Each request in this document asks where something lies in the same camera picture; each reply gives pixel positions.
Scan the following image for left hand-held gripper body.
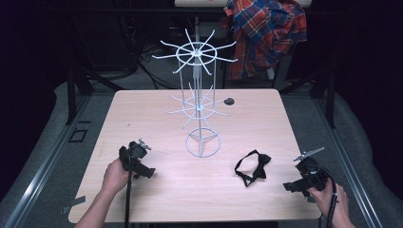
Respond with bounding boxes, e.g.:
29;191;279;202
118;139;152;175

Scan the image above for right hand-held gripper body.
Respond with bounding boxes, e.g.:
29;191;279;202
292;146;331;198

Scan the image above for black bow tie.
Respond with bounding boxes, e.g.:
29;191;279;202
234;149;273;188

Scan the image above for white wire display rack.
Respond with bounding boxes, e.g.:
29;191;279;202
151;28;239;159

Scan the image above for person's left hand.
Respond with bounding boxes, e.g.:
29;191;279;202
101;158;131;195

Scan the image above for person's right hand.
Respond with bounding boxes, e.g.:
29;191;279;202
306;182;350;222

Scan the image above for grey tape strip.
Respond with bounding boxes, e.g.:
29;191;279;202
60;195;87;215

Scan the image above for black metal stand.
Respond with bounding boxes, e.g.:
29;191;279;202
278;67;337;129
65;67;125;126

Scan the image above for red blue plaid shirt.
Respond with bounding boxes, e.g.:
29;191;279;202
221;0;309;81

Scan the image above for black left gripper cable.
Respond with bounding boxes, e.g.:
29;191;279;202
124;142;133;228

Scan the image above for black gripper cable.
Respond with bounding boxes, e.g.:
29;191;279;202
124;142;133;228
312;163;338;228

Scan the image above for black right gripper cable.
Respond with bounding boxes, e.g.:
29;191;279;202
312;163;338;228

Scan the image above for aluminium floor rail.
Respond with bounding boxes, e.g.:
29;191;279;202
3;94;93;228
312;94;386;228

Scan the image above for black floor cables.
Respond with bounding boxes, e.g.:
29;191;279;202
125;18;182;90

